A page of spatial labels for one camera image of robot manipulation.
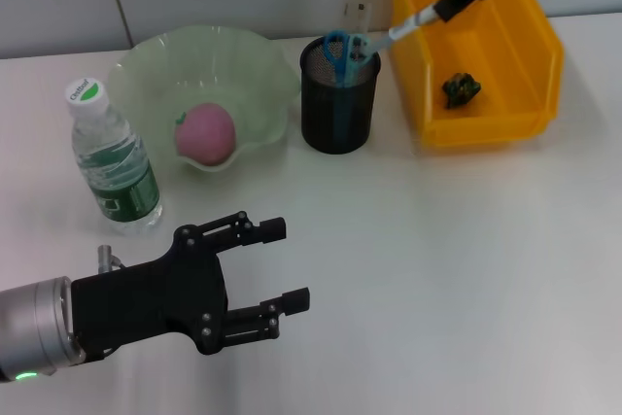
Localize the clear plastic ruler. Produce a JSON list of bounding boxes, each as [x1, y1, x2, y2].
[[342, 0, 374, 40]]

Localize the yellow plastic storage bin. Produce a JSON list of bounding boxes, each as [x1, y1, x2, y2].
[[388, 0, 566, 149]]

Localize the left gripper cable with plug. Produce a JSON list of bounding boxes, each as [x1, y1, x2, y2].
[[95, 244, 125, 274]]

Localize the clear water bottle green label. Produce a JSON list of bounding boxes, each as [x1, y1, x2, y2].
[[64, 77, 164, 236]]

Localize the black mesh pen holder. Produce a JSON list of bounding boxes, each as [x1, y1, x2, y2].
[[299, 34, 384, 156]]

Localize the pink peach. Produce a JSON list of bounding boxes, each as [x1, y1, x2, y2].
[[173, 102, 237, 167]]

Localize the green glass fruit plate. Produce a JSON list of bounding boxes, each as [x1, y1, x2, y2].
[[105, 23, 301, 174]]

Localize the green plastic wrapper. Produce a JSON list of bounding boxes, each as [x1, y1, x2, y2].
[[440, 72, 482, 110]]

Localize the blue scissors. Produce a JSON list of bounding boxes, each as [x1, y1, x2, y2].
[[323, 30, 375, 140]]

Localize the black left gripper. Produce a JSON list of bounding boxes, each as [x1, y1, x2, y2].
[[70, 210, 312, 363]]

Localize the silver ballpoint pen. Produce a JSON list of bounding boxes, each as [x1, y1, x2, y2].
[[362, 5, 439, 59]]

